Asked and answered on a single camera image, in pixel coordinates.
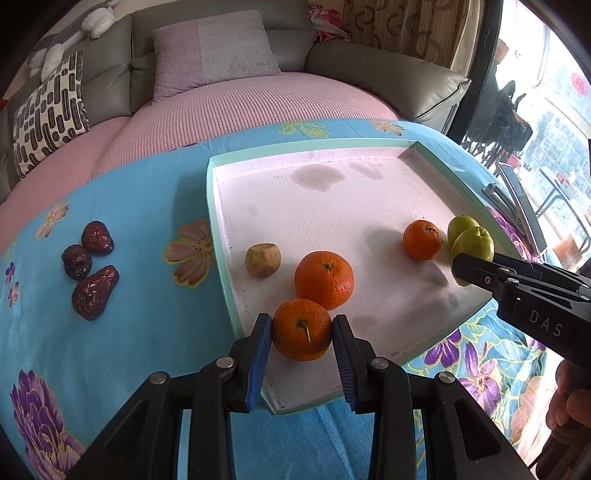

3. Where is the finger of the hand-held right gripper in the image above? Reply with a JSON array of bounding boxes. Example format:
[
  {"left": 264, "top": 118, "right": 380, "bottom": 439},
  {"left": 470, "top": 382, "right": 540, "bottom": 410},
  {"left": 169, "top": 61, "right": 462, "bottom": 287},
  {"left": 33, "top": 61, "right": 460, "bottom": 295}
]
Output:
[
  {"left": 451, "top": 253, "right": 509, "bottom": 301},
  {"left": 492, "top": 253, "right": 591, "bottom": 296}
]

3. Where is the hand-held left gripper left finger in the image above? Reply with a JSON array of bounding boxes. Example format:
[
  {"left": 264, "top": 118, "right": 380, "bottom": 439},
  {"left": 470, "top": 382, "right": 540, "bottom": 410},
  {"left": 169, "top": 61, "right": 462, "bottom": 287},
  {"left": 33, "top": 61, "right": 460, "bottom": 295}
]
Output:
[{"left": 67, "top": 313, "right": 273, "bottom": 480}]

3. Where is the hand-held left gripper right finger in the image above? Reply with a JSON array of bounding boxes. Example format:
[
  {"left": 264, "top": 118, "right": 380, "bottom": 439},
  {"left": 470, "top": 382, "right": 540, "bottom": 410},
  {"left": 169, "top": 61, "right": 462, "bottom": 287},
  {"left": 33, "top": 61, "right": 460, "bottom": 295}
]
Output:
[{"left": 331, "top": 314, "right": 525, "bottom": 480}]

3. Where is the round green jujube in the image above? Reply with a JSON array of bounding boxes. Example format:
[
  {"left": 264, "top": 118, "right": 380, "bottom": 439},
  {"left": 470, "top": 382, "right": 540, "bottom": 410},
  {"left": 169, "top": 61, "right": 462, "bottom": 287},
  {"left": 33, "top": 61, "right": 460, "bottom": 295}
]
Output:
[{"left": 450, "top": 226, "right": 496, "bottom": 287}]

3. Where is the elongated green jujube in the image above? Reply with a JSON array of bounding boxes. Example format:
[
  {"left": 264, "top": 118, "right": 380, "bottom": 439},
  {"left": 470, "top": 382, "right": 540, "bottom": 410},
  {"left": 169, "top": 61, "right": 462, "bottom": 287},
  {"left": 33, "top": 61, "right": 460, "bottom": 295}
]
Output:
[{"left": 447, "top": 215, "right": 481, "bottom": 252}]

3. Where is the orange with stick stem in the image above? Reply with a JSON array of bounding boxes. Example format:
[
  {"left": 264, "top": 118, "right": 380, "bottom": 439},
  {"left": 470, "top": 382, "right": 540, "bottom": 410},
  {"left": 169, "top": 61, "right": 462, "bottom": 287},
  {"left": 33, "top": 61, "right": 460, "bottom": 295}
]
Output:
[{"left": 271, "top": 298, "right": 333, "bottom": 361}]

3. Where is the small orange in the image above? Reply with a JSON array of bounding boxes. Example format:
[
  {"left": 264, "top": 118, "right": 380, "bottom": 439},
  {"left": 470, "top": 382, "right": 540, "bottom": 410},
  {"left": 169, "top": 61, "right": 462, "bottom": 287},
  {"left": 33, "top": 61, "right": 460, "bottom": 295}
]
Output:
[{"left": 403, "top": 220, "right": 444, "bottom": 262}]

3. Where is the large orange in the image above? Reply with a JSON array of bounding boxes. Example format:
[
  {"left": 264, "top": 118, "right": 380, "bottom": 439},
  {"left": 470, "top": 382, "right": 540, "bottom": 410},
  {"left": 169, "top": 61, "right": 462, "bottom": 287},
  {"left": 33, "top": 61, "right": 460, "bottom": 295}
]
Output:
[{"left": 294, "top": 250, "right": 355, "bottom": 311}]

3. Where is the brown longan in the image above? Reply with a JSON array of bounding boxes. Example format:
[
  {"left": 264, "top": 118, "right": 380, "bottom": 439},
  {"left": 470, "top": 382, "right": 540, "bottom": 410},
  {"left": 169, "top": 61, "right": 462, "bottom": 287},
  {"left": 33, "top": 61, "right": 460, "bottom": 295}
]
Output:
[{"left": 245, "top": 243, "right": 281, "bottom": 278}]

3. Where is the teal cardboard tray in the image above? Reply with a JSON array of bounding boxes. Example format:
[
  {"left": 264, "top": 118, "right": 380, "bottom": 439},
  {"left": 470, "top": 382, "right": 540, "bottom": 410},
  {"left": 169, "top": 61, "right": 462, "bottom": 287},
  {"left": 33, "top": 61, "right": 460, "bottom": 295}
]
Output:
[{"left": 204, "top": 137, "right": 509, "bottom": 416}]

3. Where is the elongated wrinkled red date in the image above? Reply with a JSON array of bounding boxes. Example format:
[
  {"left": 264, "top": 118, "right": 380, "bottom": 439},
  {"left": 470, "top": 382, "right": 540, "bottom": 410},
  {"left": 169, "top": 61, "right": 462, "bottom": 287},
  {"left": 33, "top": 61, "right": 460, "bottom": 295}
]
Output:
[{"left": 71, "top": 265, "right": 120, "bottom": 320}]

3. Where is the large wrinkled red date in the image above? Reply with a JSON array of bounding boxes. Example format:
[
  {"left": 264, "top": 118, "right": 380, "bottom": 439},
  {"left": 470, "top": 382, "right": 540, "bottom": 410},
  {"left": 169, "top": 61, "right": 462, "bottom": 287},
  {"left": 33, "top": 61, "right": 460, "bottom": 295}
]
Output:
[{"left": 82, "top": 221, "right": 115, "bottom": 256}]

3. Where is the small wrinkled red date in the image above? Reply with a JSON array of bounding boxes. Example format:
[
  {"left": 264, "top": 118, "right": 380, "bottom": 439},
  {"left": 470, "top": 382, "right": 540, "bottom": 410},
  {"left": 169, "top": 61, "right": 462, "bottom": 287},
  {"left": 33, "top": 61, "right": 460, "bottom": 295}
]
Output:
[{"left": 62, "top": 245, "right": 93, "bottom": 280}]

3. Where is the person's right hand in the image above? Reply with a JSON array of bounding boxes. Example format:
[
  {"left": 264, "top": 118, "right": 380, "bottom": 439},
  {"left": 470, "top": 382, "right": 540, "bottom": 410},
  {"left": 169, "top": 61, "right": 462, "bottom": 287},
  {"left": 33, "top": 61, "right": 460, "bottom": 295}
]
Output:
[{"left": 536, "top": 355, "right": 591, "bottom": 480}]

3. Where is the smartphone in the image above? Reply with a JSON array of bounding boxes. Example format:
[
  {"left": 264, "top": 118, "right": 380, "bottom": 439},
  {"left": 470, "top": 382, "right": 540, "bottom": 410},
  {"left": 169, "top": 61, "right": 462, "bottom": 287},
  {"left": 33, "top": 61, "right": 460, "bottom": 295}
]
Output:
[{"left": 499, "top": 164, "right": 543, "bottom": 252}]

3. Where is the metal phone stand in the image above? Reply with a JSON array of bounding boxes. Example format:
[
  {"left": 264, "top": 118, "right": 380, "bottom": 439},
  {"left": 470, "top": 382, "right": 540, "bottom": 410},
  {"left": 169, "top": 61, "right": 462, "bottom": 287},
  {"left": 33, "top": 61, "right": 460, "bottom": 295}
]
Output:
[{"left": 482, "top": 183, "right": 532, "bottom": 232}]

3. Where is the black balcony rack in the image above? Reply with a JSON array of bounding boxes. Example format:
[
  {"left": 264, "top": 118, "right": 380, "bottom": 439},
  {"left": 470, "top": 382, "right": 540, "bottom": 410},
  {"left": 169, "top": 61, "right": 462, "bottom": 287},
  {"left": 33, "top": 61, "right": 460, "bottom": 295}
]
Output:
[{"left": 466, "top": 80, "right": 534, "bottom": 162}]

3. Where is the blue floral tablecloth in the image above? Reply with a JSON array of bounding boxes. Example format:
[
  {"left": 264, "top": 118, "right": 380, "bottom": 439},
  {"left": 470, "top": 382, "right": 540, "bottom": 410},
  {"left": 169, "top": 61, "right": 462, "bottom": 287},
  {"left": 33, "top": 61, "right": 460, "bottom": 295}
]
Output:
[{"left": 0, "top": 117, "right": 568, "bottom": 480}]

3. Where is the grey leather sofa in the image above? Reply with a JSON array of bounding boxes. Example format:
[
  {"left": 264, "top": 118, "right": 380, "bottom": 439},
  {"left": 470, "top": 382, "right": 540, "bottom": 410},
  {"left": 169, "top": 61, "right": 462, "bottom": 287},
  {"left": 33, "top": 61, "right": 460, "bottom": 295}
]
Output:
[{"left": 0, "top": 0, "right": 472, "bottom": 204}]

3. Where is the brown patterned curtain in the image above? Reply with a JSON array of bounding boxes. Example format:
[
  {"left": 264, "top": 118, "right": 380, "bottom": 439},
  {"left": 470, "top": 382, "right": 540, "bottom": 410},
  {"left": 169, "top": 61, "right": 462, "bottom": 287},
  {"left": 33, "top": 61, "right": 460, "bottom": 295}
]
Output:
[{"left": 342, "top": 0, "right": 485, "bottom": 72}]

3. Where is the pink knit sofa cover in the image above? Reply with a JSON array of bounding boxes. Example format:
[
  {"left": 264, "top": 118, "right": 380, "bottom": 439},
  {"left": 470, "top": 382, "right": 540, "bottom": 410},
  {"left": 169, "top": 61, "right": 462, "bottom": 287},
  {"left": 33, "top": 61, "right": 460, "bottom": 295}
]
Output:
[{"left": 0, "top": 69, "right": 402, "bottom": 217}]

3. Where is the pink floral cloth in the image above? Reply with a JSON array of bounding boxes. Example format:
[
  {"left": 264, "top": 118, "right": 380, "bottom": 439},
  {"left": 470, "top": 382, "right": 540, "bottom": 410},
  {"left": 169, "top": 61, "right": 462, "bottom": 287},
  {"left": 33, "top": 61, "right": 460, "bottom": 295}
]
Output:
[{"left": 308, "top": 4, "right": 352, "bottom": 43}]

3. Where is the purple grey pillow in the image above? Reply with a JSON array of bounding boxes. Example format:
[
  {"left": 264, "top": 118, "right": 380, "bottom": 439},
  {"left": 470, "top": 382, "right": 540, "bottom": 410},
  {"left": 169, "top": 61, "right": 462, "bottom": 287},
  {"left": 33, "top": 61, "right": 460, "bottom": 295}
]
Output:
[{"left": 152, "top": 9, "right": 282, "bottom": 103}]

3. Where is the black white patterned pillow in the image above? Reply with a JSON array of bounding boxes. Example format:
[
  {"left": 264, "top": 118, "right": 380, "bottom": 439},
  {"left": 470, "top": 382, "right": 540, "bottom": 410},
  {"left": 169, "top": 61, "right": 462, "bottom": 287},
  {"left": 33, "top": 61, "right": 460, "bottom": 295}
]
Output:
[{"left": 13, "top": 48, "right": 90, "bottom": 178}]

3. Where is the grey white plush toy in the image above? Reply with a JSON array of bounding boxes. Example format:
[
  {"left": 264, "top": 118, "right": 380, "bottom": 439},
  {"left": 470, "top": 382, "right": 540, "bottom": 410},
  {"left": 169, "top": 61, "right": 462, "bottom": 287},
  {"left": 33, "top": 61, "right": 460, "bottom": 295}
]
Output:
[{"left": 28, "top": 0, "right": 116, "bottom": 81}]

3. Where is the dark sliding door frame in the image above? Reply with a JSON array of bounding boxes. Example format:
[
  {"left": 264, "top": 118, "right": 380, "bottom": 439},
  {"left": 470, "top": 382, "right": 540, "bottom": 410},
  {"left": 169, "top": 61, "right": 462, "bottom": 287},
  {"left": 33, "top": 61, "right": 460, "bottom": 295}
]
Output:
[{"left": 445, "top": 0, "right": 504, "bottom": 144}]

